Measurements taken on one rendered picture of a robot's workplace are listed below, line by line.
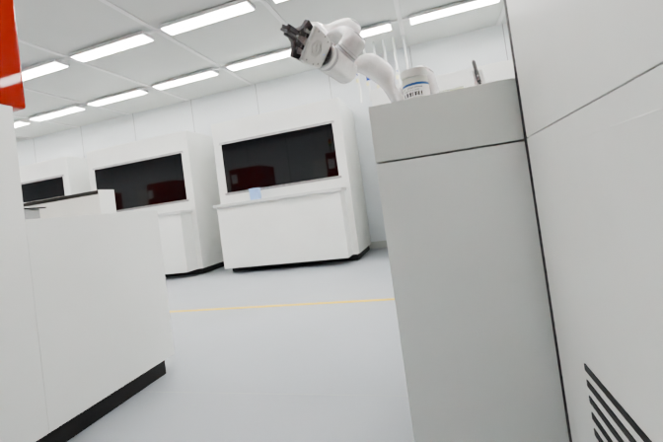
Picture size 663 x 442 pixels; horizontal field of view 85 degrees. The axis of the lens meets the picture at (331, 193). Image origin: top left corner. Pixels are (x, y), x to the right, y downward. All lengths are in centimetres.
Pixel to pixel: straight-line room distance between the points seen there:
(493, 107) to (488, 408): 71
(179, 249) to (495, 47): 494
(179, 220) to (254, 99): 221
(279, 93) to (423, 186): 506
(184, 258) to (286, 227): 152
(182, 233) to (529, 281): 467
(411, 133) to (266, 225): 374
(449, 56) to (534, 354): 478
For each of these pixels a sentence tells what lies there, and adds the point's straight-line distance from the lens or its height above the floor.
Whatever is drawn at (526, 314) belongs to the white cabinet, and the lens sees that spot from 99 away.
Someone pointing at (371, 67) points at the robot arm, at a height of 129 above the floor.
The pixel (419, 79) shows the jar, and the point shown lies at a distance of 103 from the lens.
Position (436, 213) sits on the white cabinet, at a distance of 93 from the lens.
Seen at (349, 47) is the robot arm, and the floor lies 120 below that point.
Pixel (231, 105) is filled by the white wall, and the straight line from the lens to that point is 622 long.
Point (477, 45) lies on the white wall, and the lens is 555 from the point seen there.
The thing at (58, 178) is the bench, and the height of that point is 169.
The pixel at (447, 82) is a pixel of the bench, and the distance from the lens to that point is 445.
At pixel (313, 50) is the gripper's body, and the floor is 117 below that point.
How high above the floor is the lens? 73
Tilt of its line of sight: 1 degrees up
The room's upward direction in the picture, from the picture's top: 8 degrees counter-clockwise
